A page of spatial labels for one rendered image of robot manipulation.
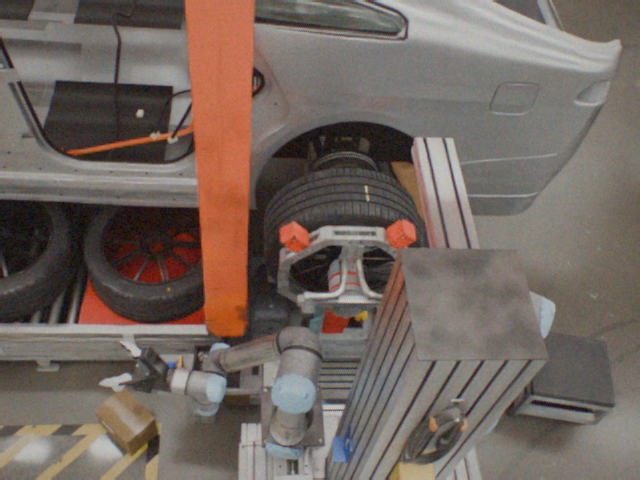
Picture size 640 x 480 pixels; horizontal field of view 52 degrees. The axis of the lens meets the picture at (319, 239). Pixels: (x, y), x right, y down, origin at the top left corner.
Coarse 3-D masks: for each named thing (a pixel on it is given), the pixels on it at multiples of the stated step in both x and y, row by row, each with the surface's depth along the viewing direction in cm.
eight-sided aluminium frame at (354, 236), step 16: (320, 240) 246; (336, 240) 246; (352, 240) 247; (368, 240) 247; (384, 240) 248; (288, 256) 254; (304, 256) 253; (288, 272) 262; (288, 288) 274; (384, 288) 283
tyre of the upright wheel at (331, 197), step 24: (288, 192) 263; (312, 192) 255; (336, 192) 252; (360, 192) 253; (384, 192) 257; (408, 192) 271; (288, 216) 256; (312, 216) 249; (336, 216) 248; (360, 216) 248; (384, 216) 250; (408, 216) 260; (264, 240) 275
